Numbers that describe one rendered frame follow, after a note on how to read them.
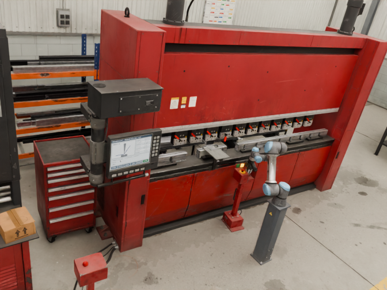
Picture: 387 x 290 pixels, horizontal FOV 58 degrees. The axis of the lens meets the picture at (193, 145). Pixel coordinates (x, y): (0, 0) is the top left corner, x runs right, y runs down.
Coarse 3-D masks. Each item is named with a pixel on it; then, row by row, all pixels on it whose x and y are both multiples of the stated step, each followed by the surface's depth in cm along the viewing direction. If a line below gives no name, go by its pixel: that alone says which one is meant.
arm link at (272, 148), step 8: (272, 144) 346; (280, 144) 349; (272, 152) 346; (272, 160) 347; (272, 168) 347; (272, 176) 347; (264, 184) 349; (272, 184) 345; (264, 192) 350; (272, 192) 346
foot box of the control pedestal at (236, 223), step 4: (224, 212) 440; (228, 212) 441; (224, 216) 441; (228, 216) 434; (240, 216) 437; (224, 220) 442; (228, 220) 433; (232, 220) 428; (236, 220) 429; (240, 220) 433; (228, 224) 434; (232, 224) 429; (236, 224) 433; (240, 224) 437; (232, 228) 432; (236, 228) 433; (240, 228) 434; (244, 228) 435
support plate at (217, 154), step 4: (204, 148) 393; (208, 148) 394; (208, 152) 386; (212, 152) 387; (216, 152) 388; (220, 152) 390; (224, 152) 391; (212, 156) 381; (216, 156) 381; (220, 156) 383; (224, 156) 384; (228, 156) 386
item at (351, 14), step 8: (352, 0) 423; (360, 0) 420; (352, 8) 426; (360, 8) 432; (344, 16) 436; (352, 16) 430; (344, 24) 437; (352, 24) 435; (344, 32) 438; (352, 32) 442
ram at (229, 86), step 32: (192, 64) 331; (224, 64) 351; (256, 64) 374; (288, 64) 399; (320, 64) 429; (352, 64) 464; (192, 96) 349; (224, 96) 371; (256, 96) 397; (288, 96) 425; (320, 96) 459; (192, 128) 369
